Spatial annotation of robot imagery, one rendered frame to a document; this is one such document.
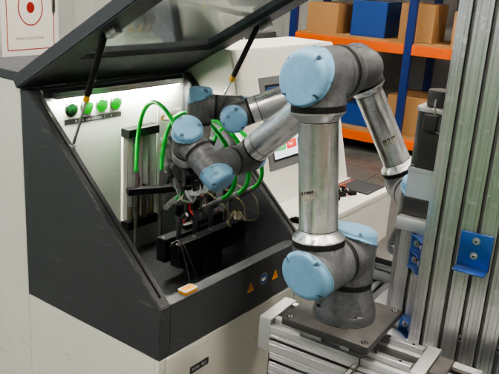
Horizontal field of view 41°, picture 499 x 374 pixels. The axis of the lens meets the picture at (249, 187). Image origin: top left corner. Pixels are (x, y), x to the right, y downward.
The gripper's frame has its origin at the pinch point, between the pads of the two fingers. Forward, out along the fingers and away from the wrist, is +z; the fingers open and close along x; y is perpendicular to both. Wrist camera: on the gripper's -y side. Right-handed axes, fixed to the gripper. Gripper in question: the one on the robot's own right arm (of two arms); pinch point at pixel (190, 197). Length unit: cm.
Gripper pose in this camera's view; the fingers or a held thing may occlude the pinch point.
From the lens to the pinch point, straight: 211.8
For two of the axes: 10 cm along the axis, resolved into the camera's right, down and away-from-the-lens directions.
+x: 6.0, -2.1, 7.7
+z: -0.6, 9.5, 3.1
